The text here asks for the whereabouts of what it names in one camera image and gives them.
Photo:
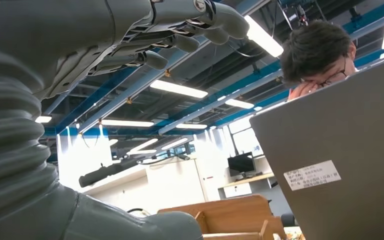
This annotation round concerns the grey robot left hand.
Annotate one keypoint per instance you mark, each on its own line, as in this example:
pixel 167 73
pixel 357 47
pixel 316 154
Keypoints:
pixel 62 30

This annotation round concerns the person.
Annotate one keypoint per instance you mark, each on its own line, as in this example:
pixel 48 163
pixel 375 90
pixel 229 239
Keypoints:
pixel 314 46

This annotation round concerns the grey laptop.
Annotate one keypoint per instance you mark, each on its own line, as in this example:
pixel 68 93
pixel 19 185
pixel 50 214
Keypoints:
pixel 344 139

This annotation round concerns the black computer monitor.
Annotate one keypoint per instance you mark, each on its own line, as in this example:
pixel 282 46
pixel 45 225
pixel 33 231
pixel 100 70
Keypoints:
pixel 241 163

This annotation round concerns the wooden office desk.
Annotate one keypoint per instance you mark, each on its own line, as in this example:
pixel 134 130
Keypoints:
pixel 248 180

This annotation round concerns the white drawer unit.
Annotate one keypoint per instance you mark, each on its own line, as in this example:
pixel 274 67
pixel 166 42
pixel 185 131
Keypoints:
pixel 236 190

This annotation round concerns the black office chair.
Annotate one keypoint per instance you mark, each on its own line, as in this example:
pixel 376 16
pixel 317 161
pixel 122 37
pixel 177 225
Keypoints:
pixel 288 220

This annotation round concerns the wooden compartment organiser box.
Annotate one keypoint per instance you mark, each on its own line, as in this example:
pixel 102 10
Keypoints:
pixel 228 212

